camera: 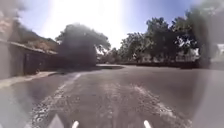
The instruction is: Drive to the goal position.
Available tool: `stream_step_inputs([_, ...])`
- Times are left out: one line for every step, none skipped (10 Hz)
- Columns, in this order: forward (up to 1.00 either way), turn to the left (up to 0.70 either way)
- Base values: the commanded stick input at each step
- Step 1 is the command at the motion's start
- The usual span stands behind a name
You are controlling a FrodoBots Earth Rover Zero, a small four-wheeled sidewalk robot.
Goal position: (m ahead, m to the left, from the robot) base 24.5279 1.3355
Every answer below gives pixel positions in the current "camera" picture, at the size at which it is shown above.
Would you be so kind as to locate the row of trees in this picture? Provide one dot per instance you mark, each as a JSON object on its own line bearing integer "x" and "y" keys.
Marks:
{"x": 160, "y": 41}

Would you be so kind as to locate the dark boundary wall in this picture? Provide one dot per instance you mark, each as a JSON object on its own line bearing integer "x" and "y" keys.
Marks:
{"x": 26, "y": 61}

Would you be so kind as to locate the pale pavement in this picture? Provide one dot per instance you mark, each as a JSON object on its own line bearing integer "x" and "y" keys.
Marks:
{"x": 23, "y": 79}

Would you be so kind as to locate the building with brown roof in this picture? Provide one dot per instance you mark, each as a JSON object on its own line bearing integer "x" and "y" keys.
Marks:
{"x": 31, "y": 40}

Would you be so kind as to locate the robot's own part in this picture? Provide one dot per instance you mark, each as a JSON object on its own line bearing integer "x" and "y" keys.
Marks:
{"x": 147, "y": 124}
{"x": 75, "y": 124}

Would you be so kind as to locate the low dark wall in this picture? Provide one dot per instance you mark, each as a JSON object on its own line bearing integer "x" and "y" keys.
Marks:
{"x": 163, "y": 64}

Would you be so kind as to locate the grey asphalt road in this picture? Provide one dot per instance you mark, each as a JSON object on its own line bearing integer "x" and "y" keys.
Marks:
{"x": 113, "y": 96}

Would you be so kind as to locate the large dark tree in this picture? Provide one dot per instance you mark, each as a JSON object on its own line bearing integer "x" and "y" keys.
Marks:
{"x": 81, "y": 43}

